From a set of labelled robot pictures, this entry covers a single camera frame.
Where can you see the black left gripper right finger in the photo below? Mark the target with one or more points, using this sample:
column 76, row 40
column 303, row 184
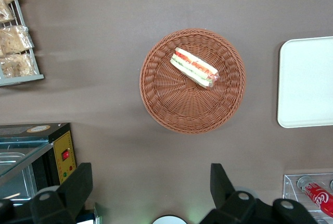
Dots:
column 226, row 205

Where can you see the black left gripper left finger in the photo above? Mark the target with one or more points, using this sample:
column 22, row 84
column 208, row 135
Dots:
column 65, row 200

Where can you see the triangle sandwich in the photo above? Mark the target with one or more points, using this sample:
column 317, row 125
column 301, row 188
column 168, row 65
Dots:
column 193, row 67

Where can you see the brown round wicker basket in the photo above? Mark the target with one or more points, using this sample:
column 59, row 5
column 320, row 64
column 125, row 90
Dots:
column 182, row 106

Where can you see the cream plastic tray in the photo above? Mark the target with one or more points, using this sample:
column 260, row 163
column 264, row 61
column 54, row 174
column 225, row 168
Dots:
column 307, row 83

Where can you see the steel warmer pan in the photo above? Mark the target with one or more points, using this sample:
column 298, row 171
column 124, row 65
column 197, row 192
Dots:
column 15, row 179

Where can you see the clear acrylic bottle rack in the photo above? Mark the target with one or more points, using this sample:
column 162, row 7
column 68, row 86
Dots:
column 290, row 185

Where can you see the black glass food warmer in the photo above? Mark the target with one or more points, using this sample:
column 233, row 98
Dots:
column 33, row 132

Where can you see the red cola bottle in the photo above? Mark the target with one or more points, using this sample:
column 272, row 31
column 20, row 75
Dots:
column 318, row 196

